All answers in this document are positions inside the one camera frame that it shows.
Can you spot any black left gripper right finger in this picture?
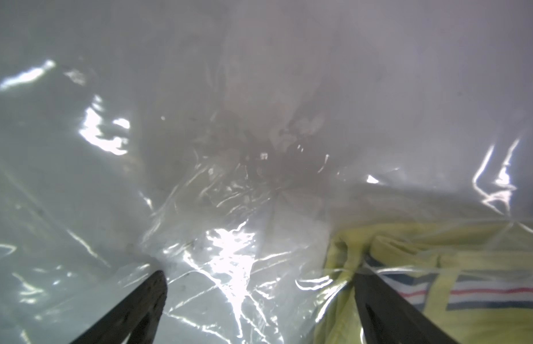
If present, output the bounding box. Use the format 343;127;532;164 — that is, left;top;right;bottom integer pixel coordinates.
353;270;456;344

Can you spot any yellow garment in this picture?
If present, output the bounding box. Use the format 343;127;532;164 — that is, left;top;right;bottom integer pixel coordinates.
314;222;533;343

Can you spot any clear plastic vacuum bag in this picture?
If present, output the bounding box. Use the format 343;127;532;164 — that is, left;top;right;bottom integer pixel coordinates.
0;1;533;343

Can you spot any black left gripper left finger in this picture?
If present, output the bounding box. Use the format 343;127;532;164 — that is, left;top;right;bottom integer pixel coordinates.
72;270;167;344

